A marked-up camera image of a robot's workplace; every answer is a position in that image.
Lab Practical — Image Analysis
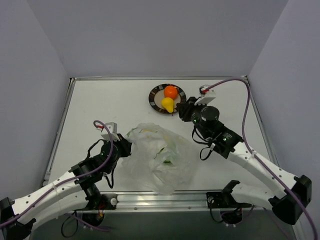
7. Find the yellow fake lemon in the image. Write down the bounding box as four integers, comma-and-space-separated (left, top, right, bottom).
161, 97, 174, 114

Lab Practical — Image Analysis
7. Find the orange fake persimmon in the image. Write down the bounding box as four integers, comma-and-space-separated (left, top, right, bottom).
163, 85, 178, 100

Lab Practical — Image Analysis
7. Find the clear printed plastic bag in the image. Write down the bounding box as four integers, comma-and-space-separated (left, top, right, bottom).
122, 123, 199, 195

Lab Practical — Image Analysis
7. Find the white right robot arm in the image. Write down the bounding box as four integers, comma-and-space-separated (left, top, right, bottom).
176, 97, 312, 225

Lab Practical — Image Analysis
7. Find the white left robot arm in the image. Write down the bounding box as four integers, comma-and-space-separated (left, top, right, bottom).
0, 133, 132, 240

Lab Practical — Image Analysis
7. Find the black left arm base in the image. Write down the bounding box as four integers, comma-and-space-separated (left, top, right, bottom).
61, 186, 118, 237

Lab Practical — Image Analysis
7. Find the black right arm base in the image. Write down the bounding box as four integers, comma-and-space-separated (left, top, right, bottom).
206, 180, 255, 228

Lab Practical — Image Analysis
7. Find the green fake fruit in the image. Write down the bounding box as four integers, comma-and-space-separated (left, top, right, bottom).
159, 147, 176, 164

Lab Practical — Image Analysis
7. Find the brown rimmed ceramic plate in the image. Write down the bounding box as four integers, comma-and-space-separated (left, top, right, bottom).
148, 83, 187, 115

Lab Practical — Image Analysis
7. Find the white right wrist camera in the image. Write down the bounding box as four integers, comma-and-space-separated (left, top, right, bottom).
194, 85, 216, 106

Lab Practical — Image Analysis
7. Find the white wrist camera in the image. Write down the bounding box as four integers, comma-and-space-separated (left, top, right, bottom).
194, 85, 216, 106
93, 120, 120, 142

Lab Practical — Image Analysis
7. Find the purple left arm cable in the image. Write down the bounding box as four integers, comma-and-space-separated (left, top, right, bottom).
0, 120, 115, 226

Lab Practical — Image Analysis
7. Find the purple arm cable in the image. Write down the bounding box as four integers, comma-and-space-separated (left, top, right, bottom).
0, 120, 115, 226
203, 77, 317, 240

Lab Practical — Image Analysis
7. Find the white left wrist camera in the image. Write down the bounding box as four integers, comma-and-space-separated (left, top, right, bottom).
93, 120, 120, 142

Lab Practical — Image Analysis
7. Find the aluminium front rail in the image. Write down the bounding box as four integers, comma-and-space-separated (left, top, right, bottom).
74, 191, 276, 215

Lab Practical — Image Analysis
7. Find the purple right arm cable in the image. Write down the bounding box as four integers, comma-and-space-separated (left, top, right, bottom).
203, 77, 317, 240

